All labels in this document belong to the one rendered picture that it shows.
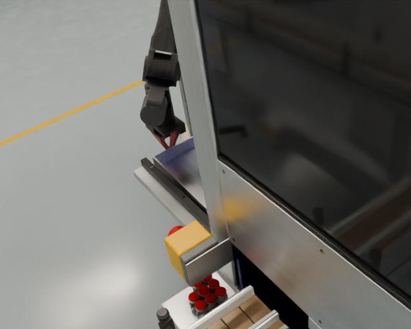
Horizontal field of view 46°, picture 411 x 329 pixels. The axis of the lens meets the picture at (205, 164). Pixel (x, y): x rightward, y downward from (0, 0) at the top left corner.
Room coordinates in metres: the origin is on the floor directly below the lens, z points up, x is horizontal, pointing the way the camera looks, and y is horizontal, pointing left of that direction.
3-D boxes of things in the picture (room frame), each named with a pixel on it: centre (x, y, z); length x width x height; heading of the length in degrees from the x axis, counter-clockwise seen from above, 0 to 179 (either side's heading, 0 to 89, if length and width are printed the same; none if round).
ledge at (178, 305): (0.55, 0.04, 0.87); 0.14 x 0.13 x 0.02; 28
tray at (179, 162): (0.91, -0.06, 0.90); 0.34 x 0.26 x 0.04; 28
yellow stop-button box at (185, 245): (0.59, 0.05, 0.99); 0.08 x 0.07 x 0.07; 28
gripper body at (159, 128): (1.03, 0.08, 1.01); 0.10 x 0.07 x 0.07; 29
